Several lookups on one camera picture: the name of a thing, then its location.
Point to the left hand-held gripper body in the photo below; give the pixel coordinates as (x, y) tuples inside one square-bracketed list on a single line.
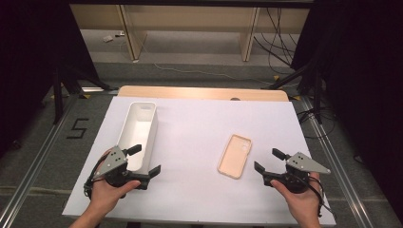
[(111, 162)]

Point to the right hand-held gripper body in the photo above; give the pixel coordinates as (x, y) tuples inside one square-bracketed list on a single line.
[(304, 163)]

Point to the white plastic storage box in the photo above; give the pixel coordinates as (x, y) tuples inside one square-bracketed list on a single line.
[(139, 133)]

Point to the beige phone case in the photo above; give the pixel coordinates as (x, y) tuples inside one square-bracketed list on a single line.
[(234, 158)]

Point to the person's left hand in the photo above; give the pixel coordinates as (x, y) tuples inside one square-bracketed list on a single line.
[(106, 194)]

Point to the person's right hand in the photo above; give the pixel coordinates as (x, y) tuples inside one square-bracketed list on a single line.
[(302, 202)]

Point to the white board sheet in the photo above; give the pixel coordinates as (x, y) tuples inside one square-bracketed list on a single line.
[(196, 142)]

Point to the black stand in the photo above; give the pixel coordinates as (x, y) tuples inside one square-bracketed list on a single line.
[(58, 95), (316, 91)]

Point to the black curtain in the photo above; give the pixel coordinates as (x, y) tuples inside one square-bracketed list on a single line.
[(364, 79), (28, 63)]

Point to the small white adapter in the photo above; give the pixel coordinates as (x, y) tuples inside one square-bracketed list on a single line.
[(108, 38)]

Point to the beige wooden desk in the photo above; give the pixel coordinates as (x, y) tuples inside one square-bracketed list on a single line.
[(190, 17)]

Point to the metal floor rail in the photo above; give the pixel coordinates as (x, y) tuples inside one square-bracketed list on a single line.
[(335, 164), (34, 161)]

